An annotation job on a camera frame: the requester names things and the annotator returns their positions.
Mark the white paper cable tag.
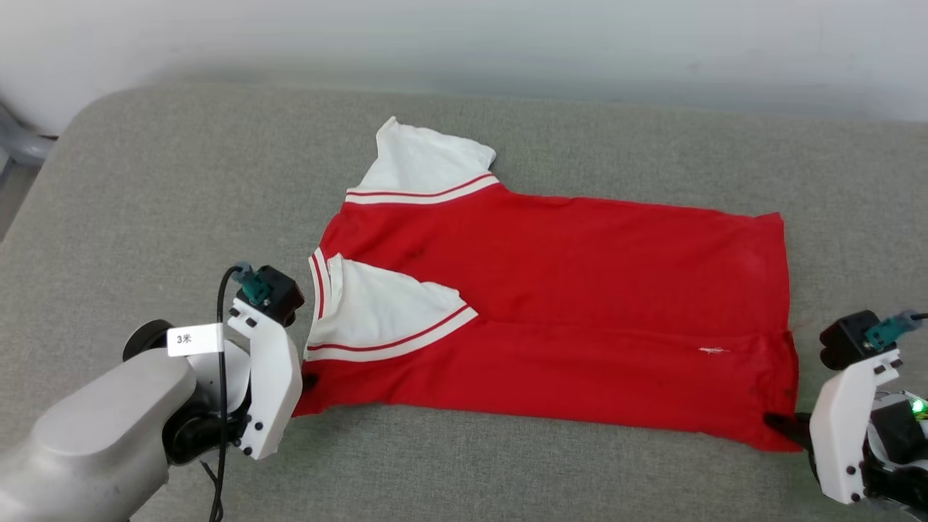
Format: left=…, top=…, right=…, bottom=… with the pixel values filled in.
left=167, top=323, right=225, bottom=357

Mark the red and white t-shirt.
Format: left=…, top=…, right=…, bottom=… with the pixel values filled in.
left=292, top=116, right=800, bottom=454

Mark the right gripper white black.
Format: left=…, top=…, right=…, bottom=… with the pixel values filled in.
left=763, top=349, right=928, bottom=517

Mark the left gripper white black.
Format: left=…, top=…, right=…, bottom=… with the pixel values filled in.
left=122, top=297, right=320, bottom=465

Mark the right black cable teal plug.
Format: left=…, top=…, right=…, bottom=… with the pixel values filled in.
left=864, top=310, right=928, bottom=354

